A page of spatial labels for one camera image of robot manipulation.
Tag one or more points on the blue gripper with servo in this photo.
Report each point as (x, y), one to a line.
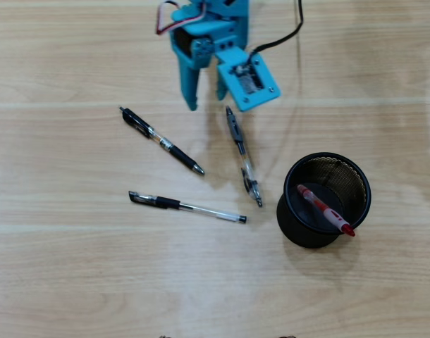
(185, 65)

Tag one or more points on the grey grip clear retractable pen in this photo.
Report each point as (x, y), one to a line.
(235, 130)

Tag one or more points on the black retractable pen chrome tip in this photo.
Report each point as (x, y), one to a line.
(179, 156)

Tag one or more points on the red retractable pen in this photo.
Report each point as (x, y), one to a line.
(327, 211)

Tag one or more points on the clear gel pen black cap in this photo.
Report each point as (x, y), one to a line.
(167, 203)

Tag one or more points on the black mesh pen holder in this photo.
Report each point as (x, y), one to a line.
(306, 236)

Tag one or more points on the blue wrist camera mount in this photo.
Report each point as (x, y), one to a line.
(246, 81)

